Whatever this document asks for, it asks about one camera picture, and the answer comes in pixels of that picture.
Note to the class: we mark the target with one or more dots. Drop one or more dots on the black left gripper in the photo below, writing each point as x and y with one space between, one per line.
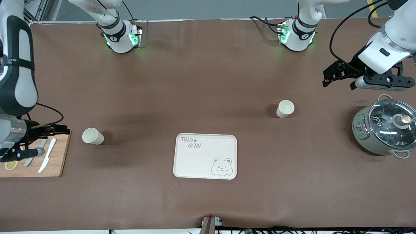
353 67

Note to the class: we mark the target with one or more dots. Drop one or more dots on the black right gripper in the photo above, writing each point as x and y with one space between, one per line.
32 133

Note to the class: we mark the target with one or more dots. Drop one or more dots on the white IKEA cup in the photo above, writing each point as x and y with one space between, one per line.
92 136
285 109

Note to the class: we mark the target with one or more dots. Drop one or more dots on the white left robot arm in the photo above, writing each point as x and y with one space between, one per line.
399 35

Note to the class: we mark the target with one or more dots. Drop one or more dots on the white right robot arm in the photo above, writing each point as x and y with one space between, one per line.
16 81

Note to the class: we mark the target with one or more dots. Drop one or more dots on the white plastic knife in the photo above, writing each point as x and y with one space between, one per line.
48 154

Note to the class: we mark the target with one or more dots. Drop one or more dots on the bamboo cutting board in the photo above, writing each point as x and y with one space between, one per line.
61 162

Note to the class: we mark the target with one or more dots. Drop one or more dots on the grey plastic knife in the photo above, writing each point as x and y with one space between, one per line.
29 162

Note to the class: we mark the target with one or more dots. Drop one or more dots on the lemon slice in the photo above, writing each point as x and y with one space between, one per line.
11 165

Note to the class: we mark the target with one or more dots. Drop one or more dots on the grey-green electric cooking pot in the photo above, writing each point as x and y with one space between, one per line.
364 139

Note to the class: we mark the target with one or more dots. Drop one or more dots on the glass pot lid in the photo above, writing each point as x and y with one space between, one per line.
386 130

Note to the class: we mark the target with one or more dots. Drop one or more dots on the brown table cover mat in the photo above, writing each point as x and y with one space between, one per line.
208 81

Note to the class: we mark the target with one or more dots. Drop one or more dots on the cream tray with bear print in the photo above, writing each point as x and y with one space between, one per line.
201 162

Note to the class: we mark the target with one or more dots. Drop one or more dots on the aluminium frame post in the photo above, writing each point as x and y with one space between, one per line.
40 9

